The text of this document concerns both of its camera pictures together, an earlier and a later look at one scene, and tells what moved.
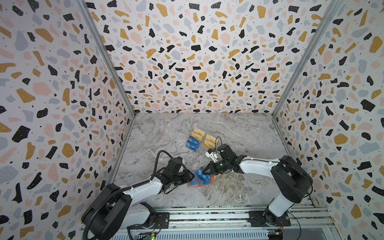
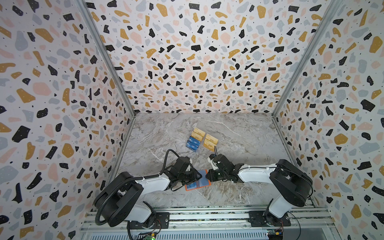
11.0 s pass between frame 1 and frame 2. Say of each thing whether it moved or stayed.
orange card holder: moved
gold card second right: stayed
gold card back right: stayed
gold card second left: stayed
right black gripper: moved
